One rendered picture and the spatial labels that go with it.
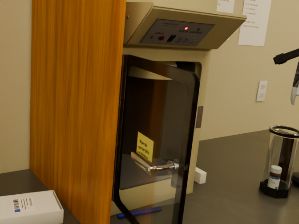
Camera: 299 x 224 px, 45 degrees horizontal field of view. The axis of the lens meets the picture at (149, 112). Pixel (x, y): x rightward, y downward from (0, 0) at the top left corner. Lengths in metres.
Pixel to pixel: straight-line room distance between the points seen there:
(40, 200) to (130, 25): 0.52
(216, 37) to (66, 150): 0.51
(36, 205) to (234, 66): 1.22
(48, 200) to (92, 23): 0.49
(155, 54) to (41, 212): 0.50
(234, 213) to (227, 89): 0.86
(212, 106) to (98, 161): 1.04
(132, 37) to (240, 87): 1.16
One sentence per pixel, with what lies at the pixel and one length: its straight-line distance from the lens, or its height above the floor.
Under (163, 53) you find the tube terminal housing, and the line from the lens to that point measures 0.98.
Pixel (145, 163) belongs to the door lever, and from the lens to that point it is 0.70.
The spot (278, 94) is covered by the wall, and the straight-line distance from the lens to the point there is 2.24.
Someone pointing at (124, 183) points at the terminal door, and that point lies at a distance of 0.92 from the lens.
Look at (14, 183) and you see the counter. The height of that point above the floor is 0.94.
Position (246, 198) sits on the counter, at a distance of 1.26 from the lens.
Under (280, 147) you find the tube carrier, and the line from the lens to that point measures 1.26.
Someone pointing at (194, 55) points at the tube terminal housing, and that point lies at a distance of 1.06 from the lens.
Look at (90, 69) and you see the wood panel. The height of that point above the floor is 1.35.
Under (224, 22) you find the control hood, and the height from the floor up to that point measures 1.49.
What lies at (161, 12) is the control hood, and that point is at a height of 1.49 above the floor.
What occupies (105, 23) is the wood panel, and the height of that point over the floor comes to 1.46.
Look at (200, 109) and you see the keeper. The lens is 1.12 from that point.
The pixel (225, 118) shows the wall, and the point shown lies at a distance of 1.91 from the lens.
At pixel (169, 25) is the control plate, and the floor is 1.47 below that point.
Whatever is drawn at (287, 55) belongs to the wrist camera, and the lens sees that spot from 1.28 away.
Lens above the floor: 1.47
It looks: 14 degrees down
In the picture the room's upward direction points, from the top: 5 degrees clockwise
